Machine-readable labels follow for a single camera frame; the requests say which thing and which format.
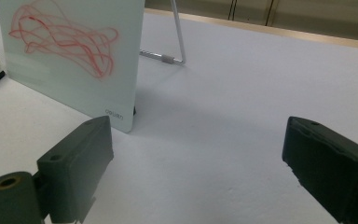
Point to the wooden table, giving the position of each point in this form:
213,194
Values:
292,32

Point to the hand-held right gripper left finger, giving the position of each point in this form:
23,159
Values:
74,168

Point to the white table mat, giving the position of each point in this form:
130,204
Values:
214,109

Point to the glass whiteboard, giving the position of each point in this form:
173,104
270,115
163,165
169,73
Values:
74,77

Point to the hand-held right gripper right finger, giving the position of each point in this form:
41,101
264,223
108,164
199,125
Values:
332,169

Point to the metal board stand leg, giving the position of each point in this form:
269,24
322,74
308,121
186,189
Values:
180,40

